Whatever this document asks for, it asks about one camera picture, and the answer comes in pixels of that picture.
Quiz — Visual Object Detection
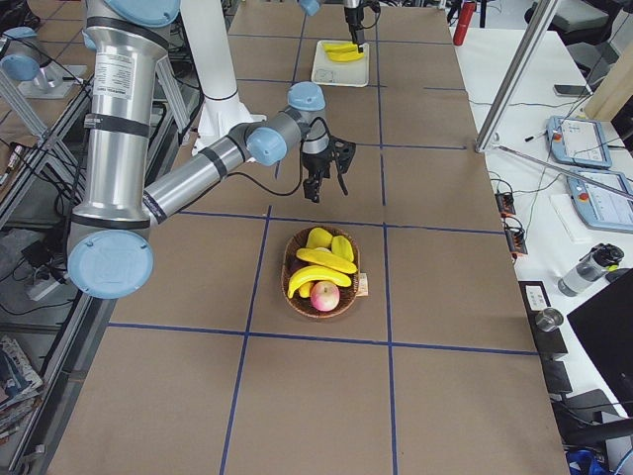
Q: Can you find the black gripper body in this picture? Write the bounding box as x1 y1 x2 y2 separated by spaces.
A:
344 0 365 33
302 151 330 180

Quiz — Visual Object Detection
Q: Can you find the greenish yellow banana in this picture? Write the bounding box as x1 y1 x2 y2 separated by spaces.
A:
322 43 357 54

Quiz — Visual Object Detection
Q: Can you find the large yellow banana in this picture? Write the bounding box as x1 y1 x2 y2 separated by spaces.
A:
295 247 358 274

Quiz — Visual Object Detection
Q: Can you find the green yellow banana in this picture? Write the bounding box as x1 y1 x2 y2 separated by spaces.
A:
286 265 352 299

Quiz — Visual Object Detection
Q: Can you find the brown wicker basket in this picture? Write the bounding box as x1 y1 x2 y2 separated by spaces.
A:
281 227 360 320

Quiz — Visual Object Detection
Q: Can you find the white bear tray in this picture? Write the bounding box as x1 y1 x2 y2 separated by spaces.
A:
311 40 370 87

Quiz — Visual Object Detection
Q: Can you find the yellow lemon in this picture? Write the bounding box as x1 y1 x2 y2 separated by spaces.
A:
306 227 333 249

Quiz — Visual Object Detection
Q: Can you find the yellow mango fruit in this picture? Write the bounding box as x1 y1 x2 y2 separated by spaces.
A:
330 235 355 262

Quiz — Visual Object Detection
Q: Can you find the red pink apple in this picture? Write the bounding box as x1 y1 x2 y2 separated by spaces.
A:
311 281 340 312

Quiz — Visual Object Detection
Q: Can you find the red fire extinguisher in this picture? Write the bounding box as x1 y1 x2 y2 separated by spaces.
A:
453 1 477 47

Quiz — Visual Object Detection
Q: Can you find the paper label tag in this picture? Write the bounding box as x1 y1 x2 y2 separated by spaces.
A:
357 272 369 297

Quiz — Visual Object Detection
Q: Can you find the blue teach pendant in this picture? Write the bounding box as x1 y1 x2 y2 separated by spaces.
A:
547 116 612 169
567 168 632 234

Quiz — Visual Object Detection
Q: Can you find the steel cup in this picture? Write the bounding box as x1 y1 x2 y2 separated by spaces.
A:
534 307 565 333

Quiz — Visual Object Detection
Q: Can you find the grey water bottle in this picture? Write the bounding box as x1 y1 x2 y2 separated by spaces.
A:
557 243 624 297

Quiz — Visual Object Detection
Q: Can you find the black monitor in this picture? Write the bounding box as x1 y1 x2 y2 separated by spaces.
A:
568 275 632 416

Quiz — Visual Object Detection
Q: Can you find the aluminium frame post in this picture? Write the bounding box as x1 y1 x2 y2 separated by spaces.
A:
475 0 560 152

